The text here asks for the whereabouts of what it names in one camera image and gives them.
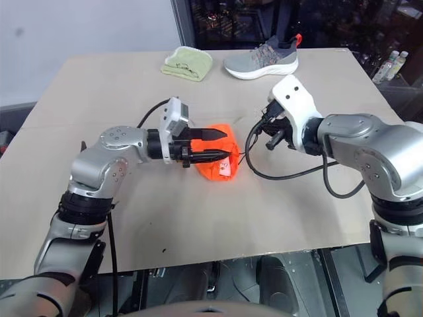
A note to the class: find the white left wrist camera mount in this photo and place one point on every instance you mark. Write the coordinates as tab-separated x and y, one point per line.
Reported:
172	115

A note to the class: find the grey robot torso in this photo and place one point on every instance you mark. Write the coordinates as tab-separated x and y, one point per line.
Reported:
211	310

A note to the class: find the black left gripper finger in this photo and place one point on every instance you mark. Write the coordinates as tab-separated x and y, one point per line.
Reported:
208	134
208	156

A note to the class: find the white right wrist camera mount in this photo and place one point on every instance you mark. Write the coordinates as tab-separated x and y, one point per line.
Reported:
294	95

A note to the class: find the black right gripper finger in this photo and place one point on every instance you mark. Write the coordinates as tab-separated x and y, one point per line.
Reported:
275	141

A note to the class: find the folded green towel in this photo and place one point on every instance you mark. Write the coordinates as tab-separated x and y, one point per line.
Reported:
186	64

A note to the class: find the grey metal pillar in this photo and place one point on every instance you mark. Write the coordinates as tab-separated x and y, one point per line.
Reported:
182	23

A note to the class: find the grey sneaker with orange tab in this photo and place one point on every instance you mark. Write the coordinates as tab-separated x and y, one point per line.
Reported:
257	66

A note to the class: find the black table leg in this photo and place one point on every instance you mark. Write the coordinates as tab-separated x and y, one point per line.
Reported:
370	264

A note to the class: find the black box with red part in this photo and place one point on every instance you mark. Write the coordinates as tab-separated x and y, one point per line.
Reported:
4	142

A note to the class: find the white Dove tube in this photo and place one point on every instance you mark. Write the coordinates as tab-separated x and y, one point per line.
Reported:
225	166

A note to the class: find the black table frame bar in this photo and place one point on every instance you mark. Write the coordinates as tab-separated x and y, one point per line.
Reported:
330	284

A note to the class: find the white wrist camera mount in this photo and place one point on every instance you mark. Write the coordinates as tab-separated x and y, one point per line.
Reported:
172	115
294	95

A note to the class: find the dark background shelving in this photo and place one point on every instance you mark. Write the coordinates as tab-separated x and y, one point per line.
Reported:
330	20

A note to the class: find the dark rounded shape under table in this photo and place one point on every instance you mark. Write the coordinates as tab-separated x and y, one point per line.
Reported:
277	284

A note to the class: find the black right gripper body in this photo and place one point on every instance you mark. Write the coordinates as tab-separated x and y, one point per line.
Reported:
279	120

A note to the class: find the clear bottle with green label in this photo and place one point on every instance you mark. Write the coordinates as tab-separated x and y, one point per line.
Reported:
381	72
403	62
394	64

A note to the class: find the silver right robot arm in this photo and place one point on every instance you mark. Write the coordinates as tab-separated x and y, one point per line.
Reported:
390	158

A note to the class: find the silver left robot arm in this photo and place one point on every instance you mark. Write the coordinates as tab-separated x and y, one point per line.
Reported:
89	165

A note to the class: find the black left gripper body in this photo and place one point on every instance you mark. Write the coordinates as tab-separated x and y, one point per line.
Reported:
181	150

